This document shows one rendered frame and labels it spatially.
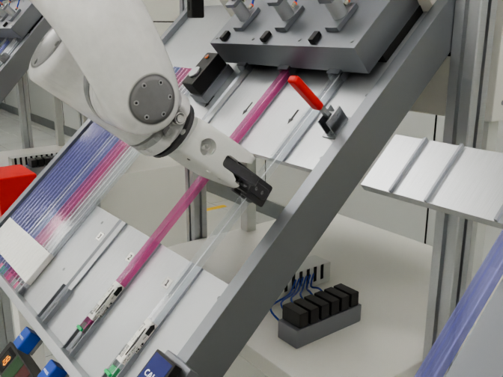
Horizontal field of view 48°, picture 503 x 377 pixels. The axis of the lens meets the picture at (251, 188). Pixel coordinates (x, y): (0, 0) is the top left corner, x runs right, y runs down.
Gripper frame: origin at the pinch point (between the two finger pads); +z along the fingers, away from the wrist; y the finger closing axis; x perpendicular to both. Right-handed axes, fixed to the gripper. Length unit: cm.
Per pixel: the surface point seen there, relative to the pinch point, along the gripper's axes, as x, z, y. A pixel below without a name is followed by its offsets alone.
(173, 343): 21.6, -2.8, -5.0
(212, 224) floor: -8, 164, 215
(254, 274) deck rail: 9.8, -1.4, -10.0
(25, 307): 30.9, -6.7, 25.1
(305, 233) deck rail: 2.4, 2.9, -9.9
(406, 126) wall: -87, 151, 107
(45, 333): 31.0, -6.7, 15.6
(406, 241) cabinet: -17, 74, 26
